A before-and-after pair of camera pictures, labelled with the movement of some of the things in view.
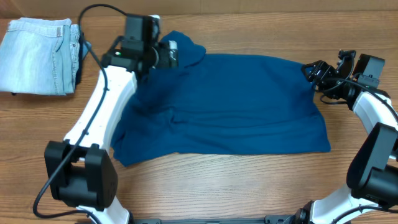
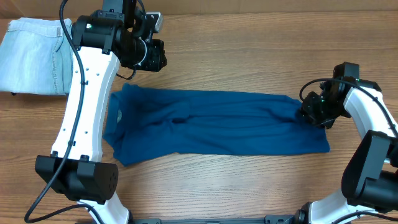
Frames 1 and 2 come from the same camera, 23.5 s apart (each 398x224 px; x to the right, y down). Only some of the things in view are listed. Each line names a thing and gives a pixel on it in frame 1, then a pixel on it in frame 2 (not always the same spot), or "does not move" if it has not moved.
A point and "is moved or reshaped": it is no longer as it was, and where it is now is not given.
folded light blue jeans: x=40 y=56 does not move
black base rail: x=271 y=219 does not move
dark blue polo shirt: x=218 y=104 is moved or reshaped
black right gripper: x=319 y=72 -> x=311 y=109
